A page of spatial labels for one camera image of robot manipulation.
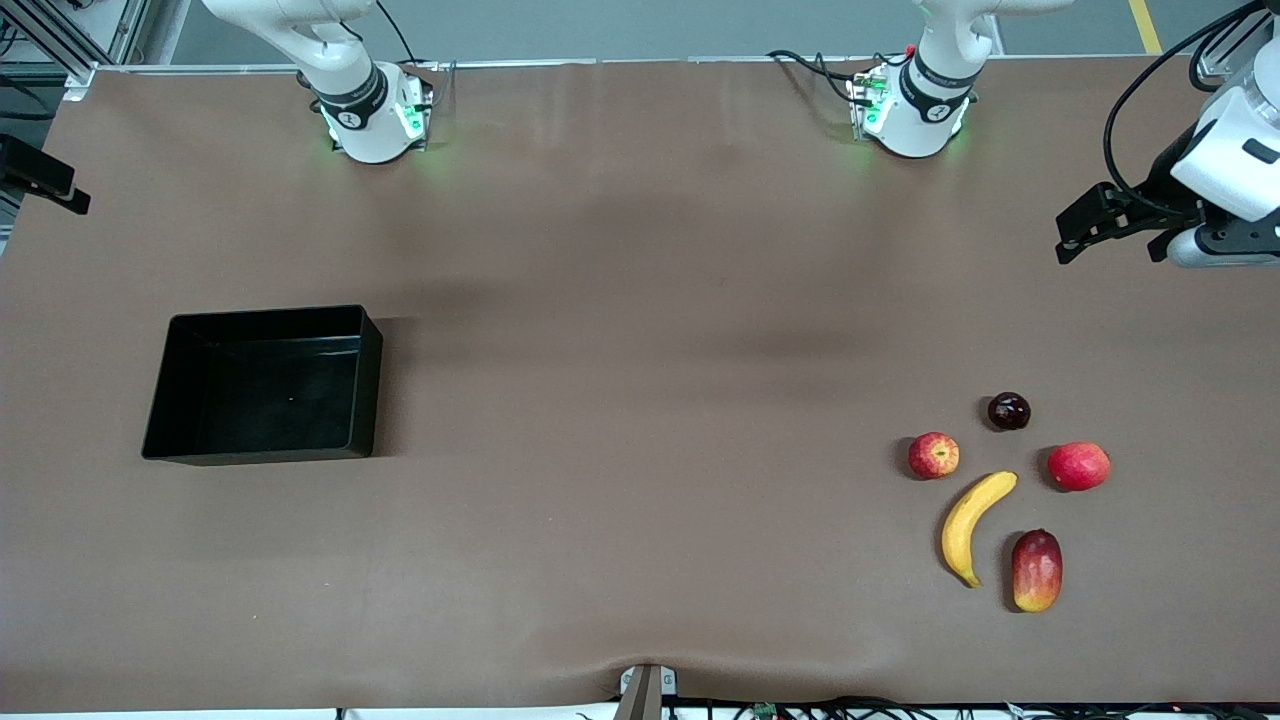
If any small red yellow apple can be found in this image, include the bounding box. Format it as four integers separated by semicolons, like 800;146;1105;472
908;431;961;481

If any black plastic box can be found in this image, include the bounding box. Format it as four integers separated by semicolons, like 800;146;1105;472
141;305;384;467

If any black base cable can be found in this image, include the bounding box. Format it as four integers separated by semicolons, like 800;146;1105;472
375;0;421;66
768;48;881;106

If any red peach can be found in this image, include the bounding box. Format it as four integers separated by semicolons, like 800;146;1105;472
1047;441;1112;493

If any black right base cable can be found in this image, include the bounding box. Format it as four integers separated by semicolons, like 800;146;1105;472
375;0;421;66

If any yellow banana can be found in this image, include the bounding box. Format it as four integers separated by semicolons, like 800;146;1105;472
941;471;1019;589

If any brown table mat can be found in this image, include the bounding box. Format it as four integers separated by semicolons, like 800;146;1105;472
0;55;1280;713

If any red yellow mango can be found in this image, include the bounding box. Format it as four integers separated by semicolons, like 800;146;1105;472
1011;529;1064;614

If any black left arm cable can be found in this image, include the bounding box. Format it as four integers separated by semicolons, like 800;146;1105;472
1103;0;1271;216

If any black left base cable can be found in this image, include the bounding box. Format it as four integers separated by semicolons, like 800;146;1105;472
768;48;881;106

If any aluminium frame post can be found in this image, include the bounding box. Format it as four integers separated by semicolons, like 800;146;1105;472
0;0;151;101
1192;0;1280;83

